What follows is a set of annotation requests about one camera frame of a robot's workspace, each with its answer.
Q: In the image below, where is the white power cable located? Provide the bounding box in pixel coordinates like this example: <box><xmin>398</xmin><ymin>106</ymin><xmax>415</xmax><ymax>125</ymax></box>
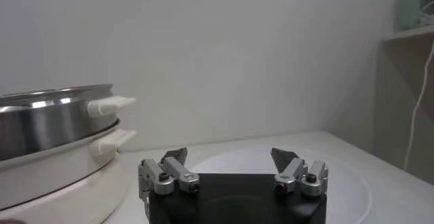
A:
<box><xmin>403</xmin><ymin>38</ymin><xmax>434</xmax><ymax>172</ymax></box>

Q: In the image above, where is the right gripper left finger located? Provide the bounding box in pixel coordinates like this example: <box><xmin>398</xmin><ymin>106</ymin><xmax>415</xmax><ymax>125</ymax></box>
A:
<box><xmin>138</xmin><ymin>147</ymin><xmax>201</xmax><ymax>209</ymax></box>

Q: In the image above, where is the cream shelf unit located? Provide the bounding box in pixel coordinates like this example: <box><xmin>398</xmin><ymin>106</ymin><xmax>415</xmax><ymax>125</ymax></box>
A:
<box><xmin>372</xmin><ymin>24</ymin><xmax>434</xmax><ymax>184</ymax></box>

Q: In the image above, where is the pale green appliance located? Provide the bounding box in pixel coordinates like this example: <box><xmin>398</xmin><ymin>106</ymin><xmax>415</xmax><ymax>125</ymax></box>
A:
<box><xmin>399</xmin><ymin>0</ymin><xmax>434</xmax><ymax>31</ymax></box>

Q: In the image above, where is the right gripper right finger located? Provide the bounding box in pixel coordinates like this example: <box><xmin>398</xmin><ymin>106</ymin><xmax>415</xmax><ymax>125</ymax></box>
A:
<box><xmin>270</xmin><ymin>147</ymin><xmax>329</xmax><ymax>198</ymax></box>

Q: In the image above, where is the white round plate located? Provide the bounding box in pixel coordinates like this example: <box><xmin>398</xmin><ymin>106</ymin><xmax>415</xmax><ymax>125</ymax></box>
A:
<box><xmin>189</xmin><ymin>146</ymin><xmax>373</xmax><ymax>224</ymax></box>

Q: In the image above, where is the white electric cooker base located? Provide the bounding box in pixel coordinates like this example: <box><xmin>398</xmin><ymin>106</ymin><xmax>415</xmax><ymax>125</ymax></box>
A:
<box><xmin>0</xmin><ymin>128</ymin><xmax>138</xmax><ymax>224</ymax></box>

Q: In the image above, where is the stainless steel steamer basket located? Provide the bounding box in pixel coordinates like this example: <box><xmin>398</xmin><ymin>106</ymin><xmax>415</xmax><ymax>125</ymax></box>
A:
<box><xmin>0</xmin><ymin>83</ymin><xmax>137</xmax><ymax>162</ymax></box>

